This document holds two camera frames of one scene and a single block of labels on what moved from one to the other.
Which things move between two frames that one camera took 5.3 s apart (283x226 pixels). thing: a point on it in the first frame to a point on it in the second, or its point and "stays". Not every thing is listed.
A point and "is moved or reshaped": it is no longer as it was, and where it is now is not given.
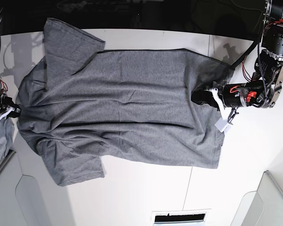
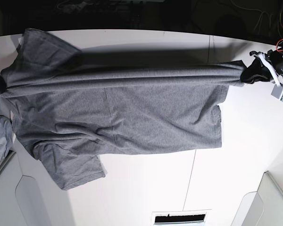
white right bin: [268, 206] stays
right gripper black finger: [203, 96] to [256, 71]
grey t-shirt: [79, 108] is moved or reshaped
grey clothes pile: [0, 143] stays
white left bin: [23, 193] stays
